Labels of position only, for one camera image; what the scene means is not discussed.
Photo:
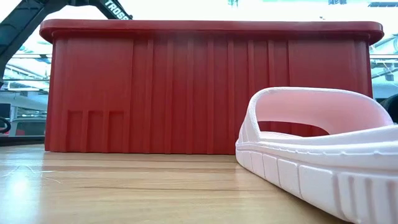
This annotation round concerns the red plastic bin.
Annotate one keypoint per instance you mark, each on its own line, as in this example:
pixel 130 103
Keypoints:
pixel 186 93

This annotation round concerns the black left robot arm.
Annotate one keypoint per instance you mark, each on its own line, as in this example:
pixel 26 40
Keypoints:
pixel 15 28

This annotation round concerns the pink slide sandal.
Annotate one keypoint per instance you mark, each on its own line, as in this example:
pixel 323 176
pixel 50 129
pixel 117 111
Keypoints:
pixel 326 174

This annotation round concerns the black aluminium table frame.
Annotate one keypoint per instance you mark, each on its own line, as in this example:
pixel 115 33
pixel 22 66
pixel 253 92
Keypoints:
pixel 18 140

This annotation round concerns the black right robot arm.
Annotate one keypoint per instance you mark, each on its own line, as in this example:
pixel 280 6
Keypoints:
pixel 392 109

